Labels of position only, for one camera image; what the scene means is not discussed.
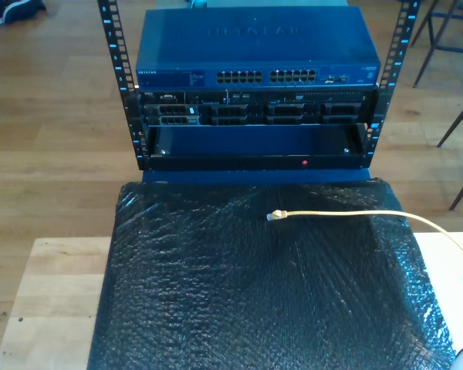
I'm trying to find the dark metal frame stool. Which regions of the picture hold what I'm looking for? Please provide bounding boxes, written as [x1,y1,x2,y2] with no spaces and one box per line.
[410,0,463,89]

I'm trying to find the blue rack base plate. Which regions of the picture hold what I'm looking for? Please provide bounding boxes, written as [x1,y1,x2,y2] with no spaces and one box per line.
[141,168,373,187]

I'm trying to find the black Dell rack server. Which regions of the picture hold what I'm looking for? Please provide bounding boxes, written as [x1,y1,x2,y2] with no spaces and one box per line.
[137,89,380,127]

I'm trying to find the black bubble wrap mat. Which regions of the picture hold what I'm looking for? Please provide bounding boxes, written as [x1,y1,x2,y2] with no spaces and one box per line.
[86,177,463,370]

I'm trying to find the yellow network cable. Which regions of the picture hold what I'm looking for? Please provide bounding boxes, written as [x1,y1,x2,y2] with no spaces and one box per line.
[265,208,463,274]

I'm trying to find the dark blue sneaker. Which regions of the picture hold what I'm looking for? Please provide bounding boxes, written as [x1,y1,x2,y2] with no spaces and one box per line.
[0,0,48,25]

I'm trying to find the black perforated rack post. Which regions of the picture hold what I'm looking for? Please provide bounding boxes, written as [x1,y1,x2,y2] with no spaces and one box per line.
[96,0,148,171]
[363,0,422,170]

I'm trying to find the dark metal frame chair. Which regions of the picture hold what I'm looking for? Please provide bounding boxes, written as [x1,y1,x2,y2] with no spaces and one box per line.
[437,90,463,212]

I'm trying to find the blue Netgear network switch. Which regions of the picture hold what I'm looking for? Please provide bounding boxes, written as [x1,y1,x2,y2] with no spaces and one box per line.
[134,5,382,93]

